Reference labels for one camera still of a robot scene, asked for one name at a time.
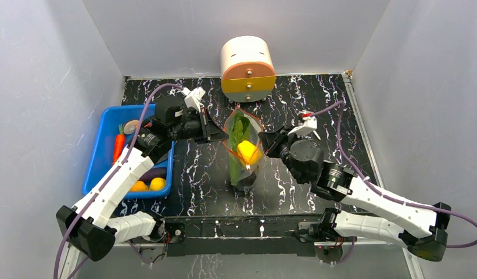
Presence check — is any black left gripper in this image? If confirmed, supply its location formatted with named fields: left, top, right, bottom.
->
left=170, top=108, right=229, bottom=145

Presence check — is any yellow toy bell pepper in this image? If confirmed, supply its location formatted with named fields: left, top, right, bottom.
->
left=237, top=140, right=263, bottom=167

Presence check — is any clear red-zipper zip bag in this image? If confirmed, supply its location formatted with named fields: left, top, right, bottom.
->
left=223, top=107, right=264, bottom=192

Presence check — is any green leafy vegetable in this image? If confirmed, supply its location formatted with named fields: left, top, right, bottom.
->
left=225, top=112, right=250, bottom=186

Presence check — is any dark purple toy fruit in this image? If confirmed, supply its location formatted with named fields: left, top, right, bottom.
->
left=235, top=173, right=257, bottom=191

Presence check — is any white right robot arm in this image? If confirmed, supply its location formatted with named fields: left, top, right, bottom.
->
left=259, top=128, right=450, bottom=262

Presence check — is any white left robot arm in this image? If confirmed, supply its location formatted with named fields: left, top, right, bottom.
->
left=56, top=91, right=228, bottom=262

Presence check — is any yellow-tipped white pen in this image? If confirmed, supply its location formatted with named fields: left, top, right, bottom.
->
left=313, top=131, right=321, bottom=141

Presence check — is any round three-drawer mini cabinet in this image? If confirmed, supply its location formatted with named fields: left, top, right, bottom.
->
left=220, top=35, right=276, bottom=103

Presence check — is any purple toy eggplant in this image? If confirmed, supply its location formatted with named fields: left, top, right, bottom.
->
left=139, top=167, right=167, bottom=183

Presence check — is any yellow toy lemon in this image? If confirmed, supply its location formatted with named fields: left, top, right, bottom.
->
left=149, top=177, right=166, bottom=191

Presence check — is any tan toy potato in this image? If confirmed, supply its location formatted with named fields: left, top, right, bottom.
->
left=123, top=120, right=139, bottom=135

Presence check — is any yellow-orange toy walnut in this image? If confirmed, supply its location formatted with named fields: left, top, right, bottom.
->
left=130, top=181, right=148, bottom=192

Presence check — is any orange toy carrot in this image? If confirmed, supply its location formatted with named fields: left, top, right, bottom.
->
left=112, top=124, right=125, bottom=164

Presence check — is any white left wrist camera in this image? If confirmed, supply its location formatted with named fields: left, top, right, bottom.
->
left=181, top=87, right=206, bottom=112

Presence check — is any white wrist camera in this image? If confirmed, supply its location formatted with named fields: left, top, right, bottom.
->
left=181, top=87, right=206, bottom=112
left=288, top=110, right=317, bottom=138

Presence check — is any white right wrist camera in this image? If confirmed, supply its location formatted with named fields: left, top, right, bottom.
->
left=288, top=110, right=317, bottom=138

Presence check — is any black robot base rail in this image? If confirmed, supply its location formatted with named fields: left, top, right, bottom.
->
left=161, top=214, right=340, bottom=257

